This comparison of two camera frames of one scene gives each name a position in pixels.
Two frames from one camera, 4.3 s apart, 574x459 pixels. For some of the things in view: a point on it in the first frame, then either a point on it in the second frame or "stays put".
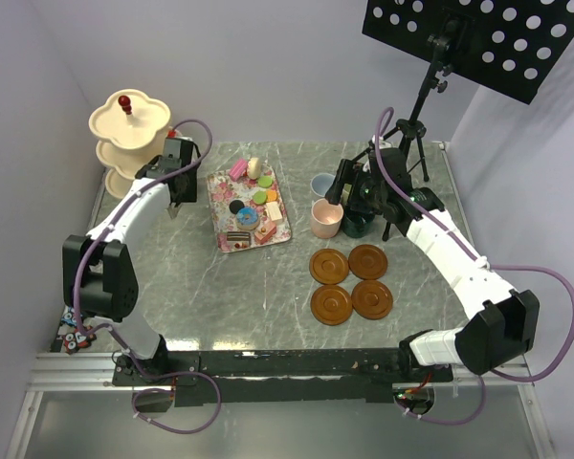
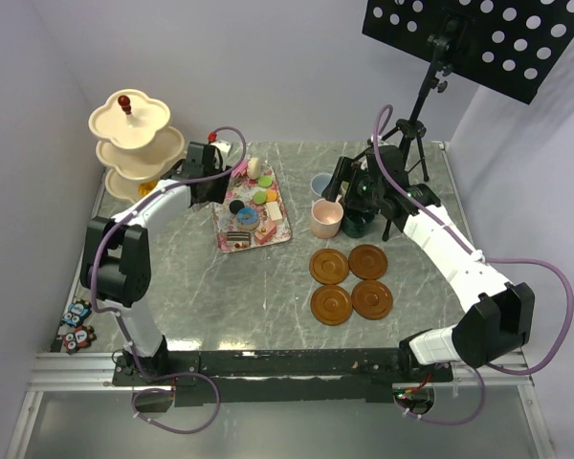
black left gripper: [190, 194] -> [219, 193]
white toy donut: [253, 168] stays put
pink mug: [325, 218] stays put
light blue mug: [320, 182] stays put
